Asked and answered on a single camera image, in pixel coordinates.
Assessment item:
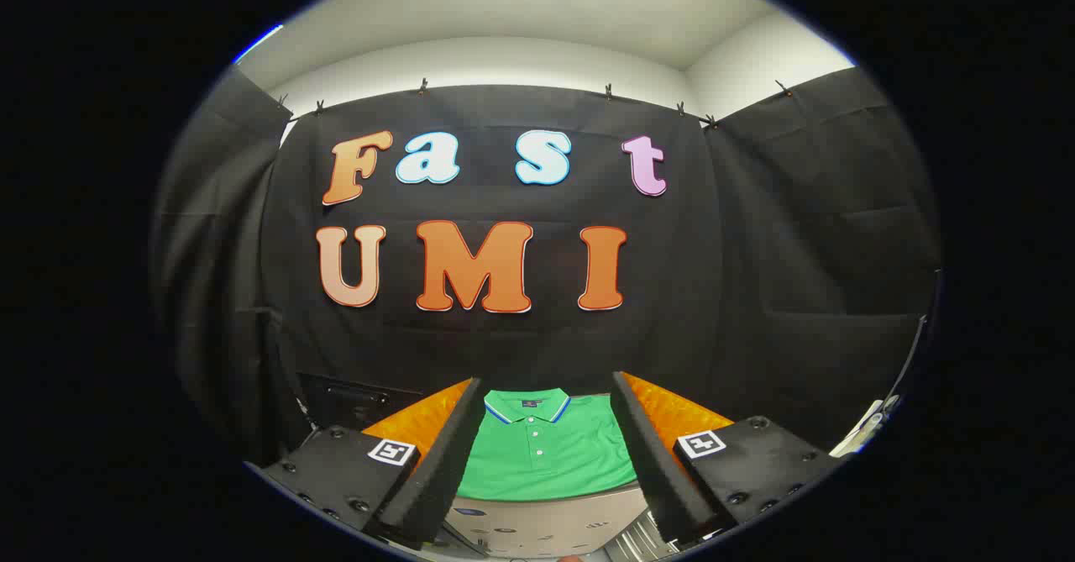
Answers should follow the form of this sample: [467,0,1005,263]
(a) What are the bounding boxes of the dark translucent washing machine lid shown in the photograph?
[296,371,425,433]

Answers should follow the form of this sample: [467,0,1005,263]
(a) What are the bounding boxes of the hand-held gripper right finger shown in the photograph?
[611,370,845,546]

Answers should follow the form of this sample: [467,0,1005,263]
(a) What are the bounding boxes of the green polo shirt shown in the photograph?
[456,388,639,502]

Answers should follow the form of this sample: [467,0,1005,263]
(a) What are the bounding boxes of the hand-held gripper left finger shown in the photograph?
[244,377,488,550]

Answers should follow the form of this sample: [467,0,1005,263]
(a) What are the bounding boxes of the white board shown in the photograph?
[830,394,905,459]

